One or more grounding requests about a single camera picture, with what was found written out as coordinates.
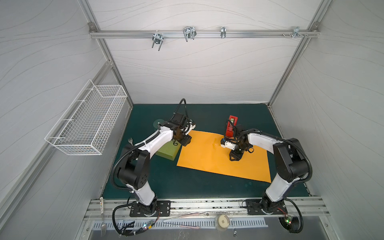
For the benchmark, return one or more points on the aluminium crossbar rail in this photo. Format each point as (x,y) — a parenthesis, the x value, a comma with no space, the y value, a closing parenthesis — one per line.
(201,34)

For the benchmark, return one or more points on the red tape dispenser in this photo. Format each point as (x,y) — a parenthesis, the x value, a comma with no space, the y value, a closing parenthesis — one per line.
(231,126)

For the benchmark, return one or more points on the green gift box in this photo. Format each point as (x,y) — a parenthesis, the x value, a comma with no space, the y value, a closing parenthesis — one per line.
(169,150)

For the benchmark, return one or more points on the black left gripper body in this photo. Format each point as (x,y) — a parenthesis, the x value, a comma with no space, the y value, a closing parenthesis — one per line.
(184,139)

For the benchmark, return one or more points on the metal u-bolt clamp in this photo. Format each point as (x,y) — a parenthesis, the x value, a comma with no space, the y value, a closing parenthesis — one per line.
(157,39)
(189,33)

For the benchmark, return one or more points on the fork hanging at front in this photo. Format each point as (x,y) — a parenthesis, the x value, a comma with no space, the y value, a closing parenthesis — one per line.
(103,226)

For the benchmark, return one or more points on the left metal u-bolt clamp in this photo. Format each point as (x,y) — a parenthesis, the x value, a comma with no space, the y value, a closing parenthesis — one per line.
(157,39)

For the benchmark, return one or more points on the middle metal u-bolt clamp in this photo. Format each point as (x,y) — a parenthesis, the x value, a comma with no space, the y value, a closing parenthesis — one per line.
(189,33)

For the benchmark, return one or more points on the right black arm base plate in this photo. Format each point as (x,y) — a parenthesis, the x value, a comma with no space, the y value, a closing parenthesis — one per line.
(255,207)

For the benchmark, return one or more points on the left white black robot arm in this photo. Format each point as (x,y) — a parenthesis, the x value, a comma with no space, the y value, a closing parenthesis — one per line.
(132,170)

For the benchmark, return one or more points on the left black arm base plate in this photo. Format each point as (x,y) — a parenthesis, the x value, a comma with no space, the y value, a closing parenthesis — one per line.
(156,208)

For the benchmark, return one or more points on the right metal bolt clamp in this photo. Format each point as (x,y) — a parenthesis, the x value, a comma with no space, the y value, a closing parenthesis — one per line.
(295,34)

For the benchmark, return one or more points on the white slotted vent strip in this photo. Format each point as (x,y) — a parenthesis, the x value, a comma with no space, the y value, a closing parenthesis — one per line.
(199,223)

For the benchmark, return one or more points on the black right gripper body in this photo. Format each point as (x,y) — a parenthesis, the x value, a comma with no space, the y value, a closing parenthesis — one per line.
(236,153)

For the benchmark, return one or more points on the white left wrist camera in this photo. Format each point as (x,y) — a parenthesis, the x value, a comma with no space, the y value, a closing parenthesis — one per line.
(190,126)

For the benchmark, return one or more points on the orange wrapping paper sheet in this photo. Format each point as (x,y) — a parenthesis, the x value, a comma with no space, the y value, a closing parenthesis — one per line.
(204,153)

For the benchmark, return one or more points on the small metal bracket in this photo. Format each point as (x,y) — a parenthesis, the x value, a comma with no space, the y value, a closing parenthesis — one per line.
(223,32)

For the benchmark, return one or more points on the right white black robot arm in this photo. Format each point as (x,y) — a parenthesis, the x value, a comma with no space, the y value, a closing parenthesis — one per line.
(292,164)

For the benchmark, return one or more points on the white wire basket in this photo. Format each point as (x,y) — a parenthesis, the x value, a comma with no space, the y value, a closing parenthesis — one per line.
(86,125)

